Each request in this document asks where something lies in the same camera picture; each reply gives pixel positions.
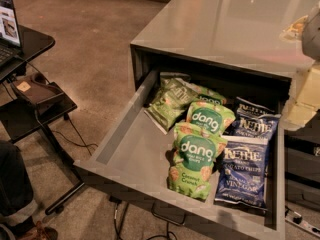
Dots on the green jalapeno Kettle chip bag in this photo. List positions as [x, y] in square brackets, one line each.
[171, 101]

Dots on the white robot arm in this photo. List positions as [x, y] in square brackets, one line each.
[304, 93]

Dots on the rear green Dang chip bag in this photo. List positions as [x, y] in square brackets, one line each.
[208, 95]

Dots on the green dang chip bag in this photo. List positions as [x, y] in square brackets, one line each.
[208, 95]
[212, 117]
[195, 152]

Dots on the front green Dang chip bag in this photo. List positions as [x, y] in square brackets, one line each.
[195, 152]

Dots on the open grey metal drawer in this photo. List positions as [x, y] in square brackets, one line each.
[131, 165]

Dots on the middle green Dang chip bag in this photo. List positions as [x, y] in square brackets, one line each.
[212, 117]

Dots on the rear blue Kettle chip bag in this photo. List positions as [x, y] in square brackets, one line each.
[247, 107]

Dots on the blue kettle chip bag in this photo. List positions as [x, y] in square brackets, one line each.
[263, 126]
[242, 175]
[247, 107]

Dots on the front blue Kettle chip bag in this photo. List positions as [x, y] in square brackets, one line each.
[242, 175]

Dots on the middle blue Kettle chip bag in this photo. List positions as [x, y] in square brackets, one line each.
[263, 126]

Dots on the grey counter cabinet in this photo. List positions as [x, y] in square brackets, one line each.
[237, 34]

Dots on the black box with label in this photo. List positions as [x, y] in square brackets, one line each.
[37, 92]

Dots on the black laptop desk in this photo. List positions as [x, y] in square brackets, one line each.
[20, 119]

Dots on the open laptop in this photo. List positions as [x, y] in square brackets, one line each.
[10, 41]

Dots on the person's leg dark trousers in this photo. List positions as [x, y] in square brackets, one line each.
[17, 203]

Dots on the brown shoe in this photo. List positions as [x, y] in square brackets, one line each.
[39, 232]

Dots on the power strip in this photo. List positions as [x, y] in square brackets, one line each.
[296, 219]

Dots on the black drawer handle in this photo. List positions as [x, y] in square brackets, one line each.
[168, 213]

